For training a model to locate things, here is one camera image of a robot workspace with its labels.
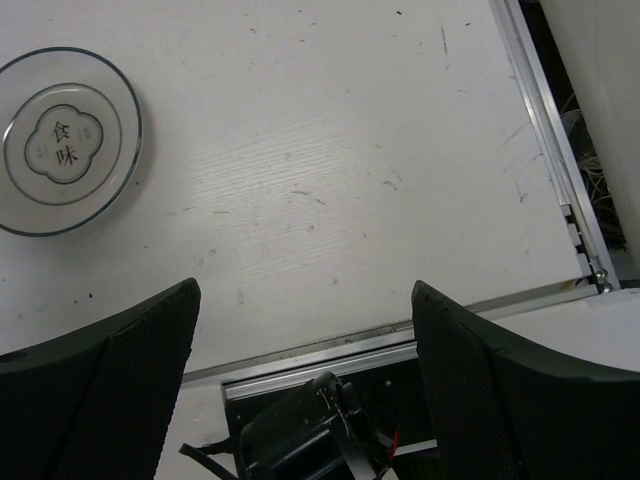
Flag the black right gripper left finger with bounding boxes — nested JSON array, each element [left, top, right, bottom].
[[1, 278, 201, 479]]

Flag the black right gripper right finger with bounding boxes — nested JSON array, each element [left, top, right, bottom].
[[411, 281, 639, 479]]

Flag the white plate with dark rim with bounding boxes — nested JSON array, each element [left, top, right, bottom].
[[1, 47, 144, 237]]

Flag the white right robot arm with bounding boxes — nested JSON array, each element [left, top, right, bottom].
[[1, 278, 639, 479]]

